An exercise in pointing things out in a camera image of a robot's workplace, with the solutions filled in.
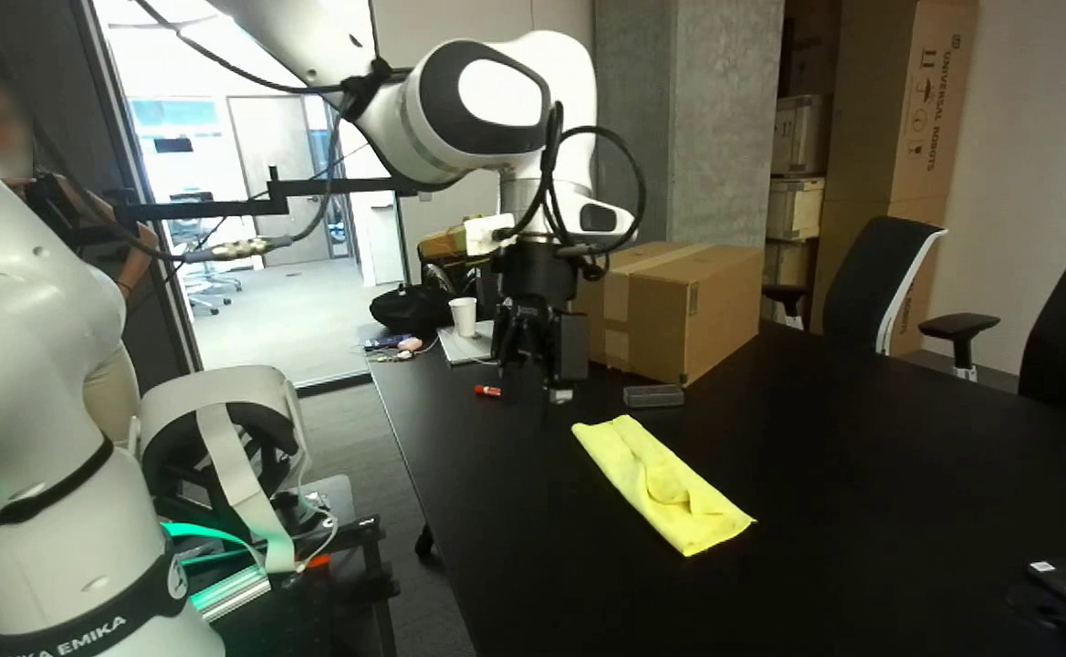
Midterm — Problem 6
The white strap headset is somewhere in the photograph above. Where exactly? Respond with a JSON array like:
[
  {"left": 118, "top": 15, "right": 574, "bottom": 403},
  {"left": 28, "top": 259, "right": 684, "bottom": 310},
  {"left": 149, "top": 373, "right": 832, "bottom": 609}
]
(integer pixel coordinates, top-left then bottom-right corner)
[{"left": 131, "top": 360, "right": 316, "bottom": 575}]

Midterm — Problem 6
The small grey rectangular block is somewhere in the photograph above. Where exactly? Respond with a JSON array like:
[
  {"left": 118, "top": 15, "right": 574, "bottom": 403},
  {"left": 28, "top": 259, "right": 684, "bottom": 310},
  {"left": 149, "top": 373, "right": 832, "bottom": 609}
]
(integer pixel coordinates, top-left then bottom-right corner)
[{"left": 622, "top": 378, "right": 690, "bottom": 409}]

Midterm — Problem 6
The black metal boom bar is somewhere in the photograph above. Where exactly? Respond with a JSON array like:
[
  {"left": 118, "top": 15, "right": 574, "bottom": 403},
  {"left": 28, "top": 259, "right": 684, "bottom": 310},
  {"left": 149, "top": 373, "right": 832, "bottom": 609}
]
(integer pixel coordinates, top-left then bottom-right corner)
[{"left": 104, "top": 159, "right": 418, "bottom": 224}]

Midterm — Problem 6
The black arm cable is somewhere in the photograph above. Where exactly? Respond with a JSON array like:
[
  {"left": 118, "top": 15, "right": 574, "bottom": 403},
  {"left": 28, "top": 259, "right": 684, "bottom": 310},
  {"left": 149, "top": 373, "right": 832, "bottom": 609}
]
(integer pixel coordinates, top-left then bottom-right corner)
[{"left": 535, "top": 98, "right": 654, "bottom": 267}]

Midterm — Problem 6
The tall printed cardboard box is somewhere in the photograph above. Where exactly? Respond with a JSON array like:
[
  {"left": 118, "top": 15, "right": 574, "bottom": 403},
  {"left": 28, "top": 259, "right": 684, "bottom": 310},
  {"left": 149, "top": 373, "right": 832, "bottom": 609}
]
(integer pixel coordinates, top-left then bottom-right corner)
[{"left": 884, "top": 0, "right": 984, "bottom": 228}]

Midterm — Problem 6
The white paper cup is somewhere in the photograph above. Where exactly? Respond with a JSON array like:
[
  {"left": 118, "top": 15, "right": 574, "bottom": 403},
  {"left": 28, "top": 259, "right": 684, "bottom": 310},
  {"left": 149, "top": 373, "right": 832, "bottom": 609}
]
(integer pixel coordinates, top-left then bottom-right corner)
[{"left": 444, "top": 293, "right": 483, "bottom": 338}]

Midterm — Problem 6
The beige shelf box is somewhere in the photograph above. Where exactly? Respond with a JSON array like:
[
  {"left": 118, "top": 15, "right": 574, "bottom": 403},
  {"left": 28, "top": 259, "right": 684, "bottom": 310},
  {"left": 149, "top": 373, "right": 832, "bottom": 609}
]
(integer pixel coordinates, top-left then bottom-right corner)
[
  {"left": 764, "top": 173, "right": 827, "bottom": 243},
  {"left": 771, "top": 92, "right": 827, "bottom": 173},
  {"left": 758, "top": 235, "right": 816, "bottom": 293}
]

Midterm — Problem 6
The teal green box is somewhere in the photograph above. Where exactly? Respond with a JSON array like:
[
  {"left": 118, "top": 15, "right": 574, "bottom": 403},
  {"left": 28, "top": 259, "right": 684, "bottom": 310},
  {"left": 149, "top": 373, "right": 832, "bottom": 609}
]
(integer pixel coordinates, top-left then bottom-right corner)
[{"left": 157, "top": 514, "right": 276, "bottom": 613}]

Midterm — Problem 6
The black soft pouch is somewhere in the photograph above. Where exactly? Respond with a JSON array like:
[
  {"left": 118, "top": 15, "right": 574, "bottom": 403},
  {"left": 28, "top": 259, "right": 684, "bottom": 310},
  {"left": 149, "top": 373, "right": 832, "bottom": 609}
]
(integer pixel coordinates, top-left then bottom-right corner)
[{"left": 366, "top": 276, "right": 457, "bottom": 338}]

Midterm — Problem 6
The small blue red item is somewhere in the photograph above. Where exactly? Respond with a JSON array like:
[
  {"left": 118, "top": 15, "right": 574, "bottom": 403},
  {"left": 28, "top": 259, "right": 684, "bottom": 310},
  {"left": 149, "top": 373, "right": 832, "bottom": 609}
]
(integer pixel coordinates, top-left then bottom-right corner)
[{"left": 358, "top": 333, "right": 432, "bottom": 366}]

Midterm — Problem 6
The office chair with white frame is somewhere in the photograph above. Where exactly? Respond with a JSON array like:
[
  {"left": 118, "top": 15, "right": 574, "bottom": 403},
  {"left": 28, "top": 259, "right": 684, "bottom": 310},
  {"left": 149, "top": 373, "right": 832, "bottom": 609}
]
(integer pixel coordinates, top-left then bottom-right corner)
[{"left": 758, "top": 212, "right": 953, "bottom": 357}]

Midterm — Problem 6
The grey closed laptop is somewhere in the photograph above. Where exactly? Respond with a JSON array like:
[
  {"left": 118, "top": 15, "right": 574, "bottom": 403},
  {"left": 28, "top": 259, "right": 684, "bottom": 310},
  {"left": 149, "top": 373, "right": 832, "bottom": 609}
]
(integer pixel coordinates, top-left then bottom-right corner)
[{"left": 434, "top": 317, "right": 501, "bottom": 369}]

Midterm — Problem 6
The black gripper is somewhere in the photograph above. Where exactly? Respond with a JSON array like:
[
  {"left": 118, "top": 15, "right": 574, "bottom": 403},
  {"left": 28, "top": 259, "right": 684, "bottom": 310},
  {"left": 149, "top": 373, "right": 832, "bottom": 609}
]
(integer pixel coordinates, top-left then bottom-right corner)
[{"left": 489, "top": 235, "right": 595, "bottom": 394}]

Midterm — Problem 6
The person with blurred face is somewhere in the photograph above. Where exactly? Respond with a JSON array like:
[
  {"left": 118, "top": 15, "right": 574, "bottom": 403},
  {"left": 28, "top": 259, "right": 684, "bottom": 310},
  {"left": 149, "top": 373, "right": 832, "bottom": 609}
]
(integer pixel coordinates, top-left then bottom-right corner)
[{"left": 0, "top": 75, "right": 159, "bottom": 299}]

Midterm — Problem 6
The tall brown cardboard box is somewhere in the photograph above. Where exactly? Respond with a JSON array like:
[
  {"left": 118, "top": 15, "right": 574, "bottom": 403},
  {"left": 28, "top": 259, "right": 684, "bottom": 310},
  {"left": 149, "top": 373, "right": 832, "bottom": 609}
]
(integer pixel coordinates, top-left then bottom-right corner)
[{"left": 809, "top": 0, "right": 928, "bottom": 334}]

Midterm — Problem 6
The yellow towel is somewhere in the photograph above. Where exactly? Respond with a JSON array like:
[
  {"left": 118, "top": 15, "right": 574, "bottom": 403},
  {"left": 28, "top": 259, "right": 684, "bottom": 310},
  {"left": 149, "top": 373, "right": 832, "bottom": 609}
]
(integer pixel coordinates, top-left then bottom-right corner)
[{"left": 567, "top": 409, "right": 758, "bottom": 563}]

